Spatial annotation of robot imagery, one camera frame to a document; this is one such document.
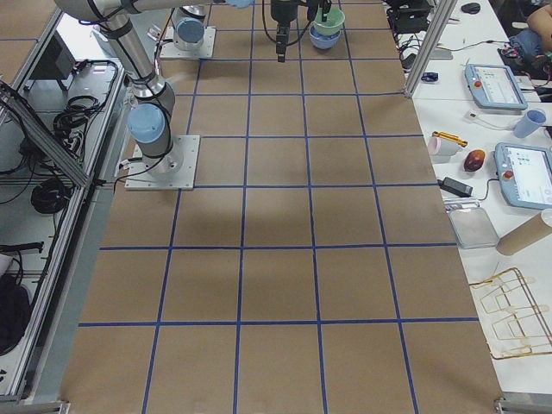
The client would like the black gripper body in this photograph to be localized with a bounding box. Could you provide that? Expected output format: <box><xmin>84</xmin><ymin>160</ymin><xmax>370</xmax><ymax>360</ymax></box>
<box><xmin>270</xmin><ymin>0</ymin><xmax>299</xmax><ymax>27</ymax></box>

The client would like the green bowl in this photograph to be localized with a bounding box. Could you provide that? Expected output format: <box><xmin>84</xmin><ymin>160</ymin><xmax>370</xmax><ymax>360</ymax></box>
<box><xmin>313</xmin><ymin>7</ymin><xmax>345</xmax><ymax>36</ymax></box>

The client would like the blue bowl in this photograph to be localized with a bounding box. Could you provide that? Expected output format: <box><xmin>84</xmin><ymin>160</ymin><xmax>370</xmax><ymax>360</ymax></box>
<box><xmin>309</xmin><ymin>27</ymin><xmax>341</xmax><ymax>50</ymax></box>

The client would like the gold cylinder tool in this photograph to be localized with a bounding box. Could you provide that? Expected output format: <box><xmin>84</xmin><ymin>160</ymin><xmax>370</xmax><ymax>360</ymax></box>
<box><xmin>432</xmin><ymin>131</ymin><xmax>468</xmax><ymax>147</ymax></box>

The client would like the far teach pendant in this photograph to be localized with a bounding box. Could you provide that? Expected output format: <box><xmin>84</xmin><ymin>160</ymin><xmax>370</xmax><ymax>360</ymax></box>
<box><xmin>464</xmin><ymin>64</ymin><xmax>528</xmax><ymax>110</ymax></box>

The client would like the teach pendant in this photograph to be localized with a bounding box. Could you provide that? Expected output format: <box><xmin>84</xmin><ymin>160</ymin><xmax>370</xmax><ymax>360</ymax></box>
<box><xmin>493</xmin><ymin>142</ymin><xmax>551</xmax><ymax>210</ymax></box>
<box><xmin>464</xmin><ymin>64</ymin><xmax>528</xmax><ymax>110</ymax></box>

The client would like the red mango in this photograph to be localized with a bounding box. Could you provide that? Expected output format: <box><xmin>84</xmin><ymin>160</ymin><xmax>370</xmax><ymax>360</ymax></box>
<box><xmin>463</xmin><ymin>149</ymin><xmax>486</xmax><ymax>173</ymax></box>

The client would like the black power adapter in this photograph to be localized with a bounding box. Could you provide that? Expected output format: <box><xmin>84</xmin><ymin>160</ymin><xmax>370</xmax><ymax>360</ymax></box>
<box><xmin>437</xmin><ymin>177</ymin><xmax>473</xmax><ymax>198</ymax></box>

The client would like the black monitor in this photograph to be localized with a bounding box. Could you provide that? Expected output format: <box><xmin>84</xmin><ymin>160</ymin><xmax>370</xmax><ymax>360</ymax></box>
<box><xmin>24</xmin><ymin>31</ymin><xmax>76</xmax><ymax>91</ymax></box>

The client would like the light blue cup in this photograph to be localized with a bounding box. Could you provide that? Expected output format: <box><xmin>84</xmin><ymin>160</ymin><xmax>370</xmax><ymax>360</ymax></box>
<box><xmin>513</xmin><ymin>109</ymin><xmax>547</xmax><ymax>139</ymax></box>

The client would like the near teach pendant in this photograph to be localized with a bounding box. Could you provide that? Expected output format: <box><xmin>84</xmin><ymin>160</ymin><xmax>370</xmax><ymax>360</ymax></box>
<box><xmin>493</xmin><ymin>142</ymin><xmax>551</xmax><ymax>210</ymax></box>

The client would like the metal tray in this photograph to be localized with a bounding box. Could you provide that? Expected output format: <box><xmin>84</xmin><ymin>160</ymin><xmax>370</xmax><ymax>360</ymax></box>
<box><xmin>448</xmin><ymin>207</ymin><xmax>499</xmax><ymax>249</ymax></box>

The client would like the cardboard tube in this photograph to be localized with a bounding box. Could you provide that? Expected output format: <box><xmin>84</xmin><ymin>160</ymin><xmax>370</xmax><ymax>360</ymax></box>
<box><xmin>496</xmin><ymin>209</ymin><xmax>551</xmax><ymax>255</ymax></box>

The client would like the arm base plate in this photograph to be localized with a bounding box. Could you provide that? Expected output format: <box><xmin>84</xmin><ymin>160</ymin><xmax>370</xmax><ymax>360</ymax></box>
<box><xmin>124</xmin><ymin>135</ymin><xmax>200</xmax><ymax>191</ymax></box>
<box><xmin>160</xmin><ymin>26</ymin><xmax>216</xmax><ymax>60</ymax></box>

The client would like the aluminium frame post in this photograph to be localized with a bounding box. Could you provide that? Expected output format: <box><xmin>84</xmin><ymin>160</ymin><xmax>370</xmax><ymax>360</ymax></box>
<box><xmin>405</xmin><ymin>0</ymin><xmax>456</xmax><ymax>98</ymax></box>

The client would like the black cable bundle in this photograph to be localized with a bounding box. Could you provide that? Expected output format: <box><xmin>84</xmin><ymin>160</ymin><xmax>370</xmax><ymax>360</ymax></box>
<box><xmin>30</xmin><ymin>176</ymin><xmax>72</xmax><ymax>216</ymax></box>

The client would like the gold wire rack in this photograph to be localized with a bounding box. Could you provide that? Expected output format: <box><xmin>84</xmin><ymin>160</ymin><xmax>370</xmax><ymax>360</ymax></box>
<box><xmin>469</xmin><ymin>267</ymin><xmax>551</xmax><ymax>361</ymax></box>

